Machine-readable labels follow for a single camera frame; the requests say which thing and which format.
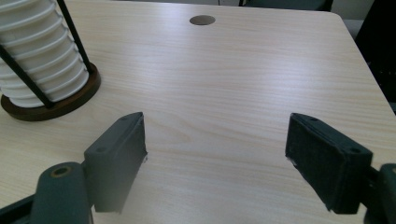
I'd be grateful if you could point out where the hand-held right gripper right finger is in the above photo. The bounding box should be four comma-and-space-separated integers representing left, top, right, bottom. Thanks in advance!
285, 112, 374, 215

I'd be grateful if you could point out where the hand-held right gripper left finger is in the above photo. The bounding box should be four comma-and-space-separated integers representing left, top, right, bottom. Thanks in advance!
83, 111, 149, 215

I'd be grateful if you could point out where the stack of white paper cups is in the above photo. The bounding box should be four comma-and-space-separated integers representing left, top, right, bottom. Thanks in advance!
0, 0, 90, 109

